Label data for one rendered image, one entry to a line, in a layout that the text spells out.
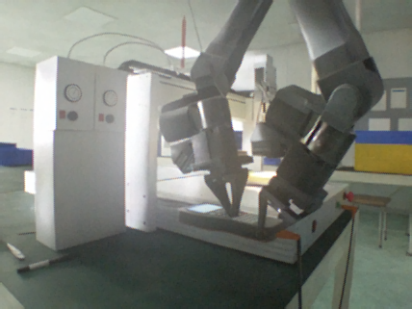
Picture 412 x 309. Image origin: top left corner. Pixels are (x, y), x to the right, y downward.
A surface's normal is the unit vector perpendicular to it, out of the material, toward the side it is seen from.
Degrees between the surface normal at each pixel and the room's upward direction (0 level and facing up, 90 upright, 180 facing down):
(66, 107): 90
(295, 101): 110
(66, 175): 90
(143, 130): 90
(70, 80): 90
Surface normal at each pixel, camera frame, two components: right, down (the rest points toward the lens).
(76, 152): 0.80, 0.05
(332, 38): -0.72, 0.12
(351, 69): -0.68, 0.34
